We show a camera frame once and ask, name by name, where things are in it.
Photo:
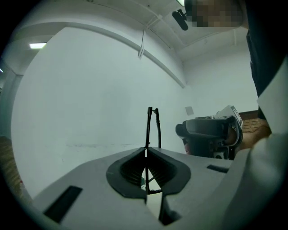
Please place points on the black head-worn camera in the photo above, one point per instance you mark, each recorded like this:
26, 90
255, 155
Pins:
180, 19

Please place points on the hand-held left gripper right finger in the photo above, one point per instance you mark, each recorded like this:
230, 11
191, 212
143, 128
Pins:
198, 184

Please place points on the rectangular ceiling light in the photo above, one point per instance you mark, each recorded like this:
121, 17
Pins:
37, 45

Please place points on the black thin-framed glasses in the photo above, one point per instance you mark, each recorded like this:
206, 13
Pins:
149, 125

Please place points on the white wall plate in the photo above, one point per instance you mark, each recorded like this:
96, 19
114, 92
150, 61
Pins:
189, 111

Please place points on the person's head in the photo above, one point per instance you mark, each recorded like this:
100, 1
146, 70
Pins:
216, 13

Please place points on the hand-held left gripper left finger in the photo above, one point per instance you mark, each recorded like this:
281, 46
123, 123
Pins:
94, 193

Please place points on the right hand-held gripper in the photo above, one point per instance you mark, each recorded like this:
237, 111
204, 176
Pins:
207, 128

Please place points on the person's right forearm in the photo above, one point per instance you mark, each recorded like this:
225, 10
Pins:
256, 137

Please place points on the person's dark shirt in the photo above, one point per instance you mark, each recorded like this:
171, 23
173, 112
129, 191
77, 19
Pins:
266, 45

